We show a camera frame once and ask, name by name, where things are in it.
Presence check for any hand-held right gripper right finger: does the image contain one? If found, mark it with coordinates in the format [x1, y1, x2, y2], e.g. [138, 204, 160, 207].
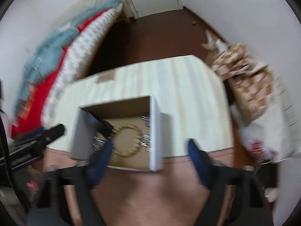
[187, 139, 274, 226]

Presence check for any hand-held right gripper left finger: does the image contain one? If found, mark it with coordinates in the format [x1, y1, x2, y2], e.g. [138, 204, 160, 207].
[38, 139, 115, 226]

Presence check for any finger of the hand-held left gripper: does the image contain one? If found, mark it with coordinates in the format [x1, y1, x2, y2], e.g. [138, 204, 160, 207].
[22, 126, 49, 139]
[9, 123, 66, 157]

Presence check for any chunky silver chain bracelet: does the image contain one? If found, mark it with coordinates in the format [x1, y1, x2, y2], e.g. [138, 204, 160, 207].
[92, 135, 106, 149]

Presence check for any white cardboard box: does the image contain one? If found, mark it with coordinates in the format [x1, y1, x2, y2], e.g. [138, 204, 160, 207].
[70, 95, 169, 172]

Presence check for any black wrist band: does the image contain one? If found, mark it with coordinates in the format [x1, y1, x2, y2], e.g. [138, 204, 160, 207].
[84, 112, 116, 138]

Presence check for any wooden bead bracelet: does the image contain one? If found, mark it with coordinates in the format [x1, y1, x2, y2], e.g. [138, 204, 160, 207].
[110, 124, 143, 158]

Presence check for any silver link bracelet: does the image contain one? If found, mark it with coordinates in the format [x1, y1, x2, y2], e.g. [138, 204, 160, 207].
[140, 133, 154, 151]

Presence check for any pink striped tablecloth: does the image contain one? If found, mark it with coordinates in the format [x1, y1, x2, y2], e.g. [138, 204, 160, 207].
[43, 55, 236, 226]

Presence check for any white cup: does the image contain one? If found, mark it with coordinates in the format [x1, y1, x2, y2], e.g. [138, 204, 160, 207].
[265, 187, 280, 203]

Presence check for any teal quilt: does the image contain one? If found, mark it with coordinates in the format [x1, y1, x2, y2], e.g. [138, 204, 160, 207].
[13, 0, 123, 118]

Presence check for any brown checkered cloth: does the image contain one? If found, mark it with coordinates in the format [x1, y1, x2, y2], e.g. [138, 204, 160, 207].
[201, 29, 275, 123]

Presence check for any grey checkered bed sheet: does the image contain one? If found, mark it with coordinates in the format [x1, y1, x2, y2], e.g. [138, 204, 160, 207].
[42, 3, 124, 125]

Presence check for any white power strip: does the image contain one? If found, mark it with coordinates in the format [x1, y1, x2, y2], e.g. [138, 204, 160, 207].
[275, 75, 299, 144]

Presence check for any wooden bed leg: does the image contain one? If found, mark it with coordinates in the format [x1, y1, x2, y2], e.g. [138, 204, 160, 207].
[120, 5, 131, 24]

